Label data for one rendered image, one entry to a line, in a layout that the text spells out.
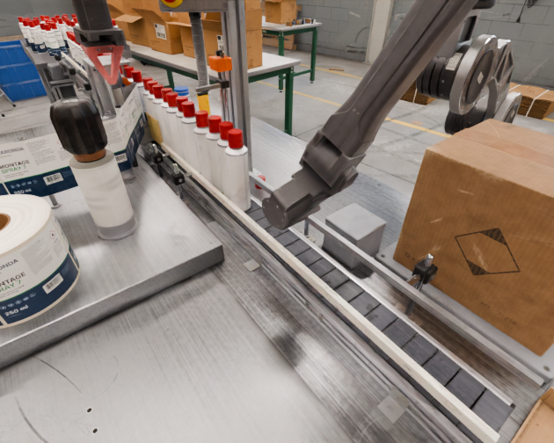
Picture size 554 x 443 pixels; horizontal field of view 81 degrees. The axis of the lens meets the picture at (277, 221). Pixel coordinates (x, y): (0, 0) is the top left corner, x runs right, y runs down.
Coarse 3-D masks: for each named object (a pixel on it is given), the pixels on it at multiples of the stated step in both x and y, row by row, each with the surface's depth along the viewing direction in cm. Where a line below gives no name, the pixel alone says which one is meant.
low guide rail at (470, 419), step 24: (192, 168) 93; (216, 192) 83; (240, 216) 76; (264, 240) 71; (288, 264) 66; (384, 336) 51; (408, 360) 48; (432, 384) 45; (456, 408) 43; (480, 432) 41
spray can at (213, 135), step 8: (208, 120) 78; (216, 120) 78; (216, 128) 79; (208, 136) 80; (216, 136) 79; (208, 144) 81; (216, 144) 80; (208, 152) 83; (216, 152) 81; (216, 160) 83; (216, 168) 84; (216, 176) 86; (216, 184) 87
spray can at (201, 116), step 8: (200, 112) 81; (200, 120) 81; (200, 128) 82; (208, 128) 83; (200, 136) 83; (200, 144) 84; (200, 152) 85; (200, 160) 87; (208, 160) 87; (200, 168) 89; (208, 168) 88; (208, 176) 90
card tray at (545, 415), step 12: (552, 396) 49; (540, 408) 50; (552, 408) 50; (528, 420) 49; (540, 420) 49; (552, 420) 49; (516, 432) 48; (528, 432) 47; (540, 432) 47; (552, 432) 47
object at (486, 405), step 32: (320, 256) 70; (352, 288) 63; (384, 320) 57; (384, 352) 52; (416, 352) 52; (416, 384) 48; (448, 384) 48; (480, 384) 48; (448, 416) 45; (480, 416) 45
